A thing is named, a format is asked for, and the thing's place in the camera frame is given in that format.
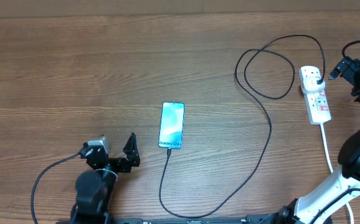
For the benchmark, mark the white power strip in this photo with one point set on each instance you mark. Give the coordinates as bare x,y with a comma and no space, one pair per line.
316,104

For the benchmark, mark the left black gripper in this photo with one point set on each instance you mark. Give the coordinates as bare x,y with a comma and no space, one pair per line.
126,166

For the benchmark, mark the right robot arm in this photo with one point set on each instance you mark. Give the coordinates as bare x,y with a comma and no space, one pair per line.
343,184

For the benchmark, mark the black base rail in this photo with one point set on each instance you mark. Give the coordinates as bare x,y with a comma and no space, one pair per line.
249,219

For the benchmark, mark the white charger plug adapter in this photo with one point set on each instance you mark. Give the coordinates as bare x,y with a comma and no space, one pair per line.
310,85

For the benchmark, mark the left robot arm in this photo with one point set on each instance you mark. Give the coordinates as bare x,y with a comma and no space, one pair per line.
95,187

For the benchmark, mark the blue Samsung Galaxy smartphone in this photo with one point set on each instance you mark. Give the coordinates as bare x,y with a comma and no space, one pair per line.
171,127

